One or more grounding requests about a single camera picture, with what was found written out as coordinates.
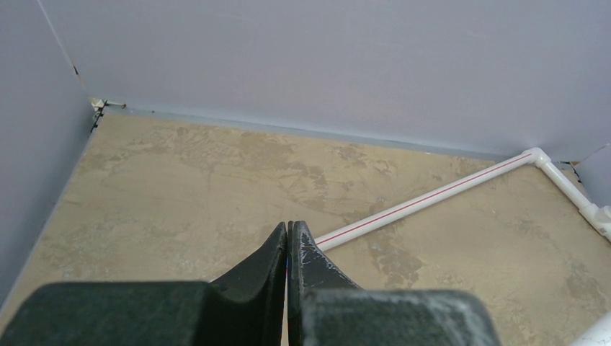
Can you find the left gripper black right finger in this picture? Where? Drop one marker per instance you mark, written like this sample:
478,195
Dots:
326,307

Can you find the white PVC pipe frame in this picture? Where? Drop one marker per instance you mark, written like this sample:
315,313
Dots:
596,216

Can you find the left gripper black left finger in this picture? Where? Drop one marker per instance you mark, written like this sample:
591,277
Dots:
244,306

